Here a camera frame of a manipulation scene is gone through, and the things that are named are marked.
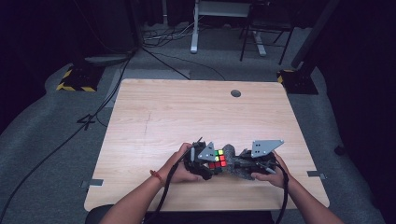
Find multicoloured puzzle cube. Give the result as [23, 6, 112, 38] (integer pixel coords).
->
[207, 148, 228, 171]

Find long black floor cable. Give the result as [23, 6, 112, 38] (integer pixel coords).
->
[0, 50, 136, 222]

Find hand-held gripper black cable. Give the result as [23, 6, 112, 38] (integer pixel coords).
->
[148, 148, 193, 224]
[274, 161, 290, 224]

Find straight black floor cable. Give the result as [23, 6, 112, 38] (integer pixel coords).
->
[141, 46, 191, 80]

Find black yellow-striped stand base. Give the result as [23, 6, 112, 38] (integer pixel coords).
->
[55, 63, 106, 93]
[276, 68, 319, 95]

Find right hand-held gripper black cable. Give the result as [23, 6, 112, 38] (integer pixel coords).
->
[274, 161, 290, 224]

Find red string bracelet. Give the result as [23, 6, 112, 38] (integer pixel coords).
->
[149, 169, 165, 187]

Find black metal chair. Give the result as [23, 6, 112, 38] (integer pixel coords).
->
[238, 0, 295, 66]

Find grey fleece cloth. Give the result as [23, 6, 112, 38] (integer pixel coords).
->
[221, 143, 254, 182]

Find person's black clothing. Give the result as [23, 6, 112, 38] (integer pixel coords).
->
[85, 203, 276, 224]

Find grey table edge bracket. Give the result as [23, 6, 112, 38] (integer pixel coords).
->
[306, 170, 327, 181]
[80, 178, 105, 189]

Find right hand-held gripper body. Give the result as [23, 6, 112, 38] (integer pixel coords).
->
[239, 139, 285, 175]

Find bundle of floor cables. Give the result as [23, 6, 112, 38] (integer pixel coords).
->
[142, 21, 206, 49]

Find black slanted stand pole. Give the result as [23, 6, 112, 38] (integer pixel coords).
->
[290, 0, 341, 70]

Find left hand-held gripper black cable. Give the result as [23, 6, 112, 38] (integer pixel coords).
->
[148, 148, 193, 224]

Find white desk frame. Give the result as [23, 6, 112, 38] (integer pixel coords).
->
[190, 0, 267, 58]

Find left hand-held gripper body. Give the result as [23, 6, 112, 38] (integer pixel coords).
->
[183, 136, 218, 175]

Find person's right hand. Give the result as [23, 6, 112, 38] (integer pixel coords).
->
[250, 151, 291, 189]

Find person's left hand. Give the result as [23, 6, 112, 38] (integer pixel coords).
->
[157, 142, 204, 185]

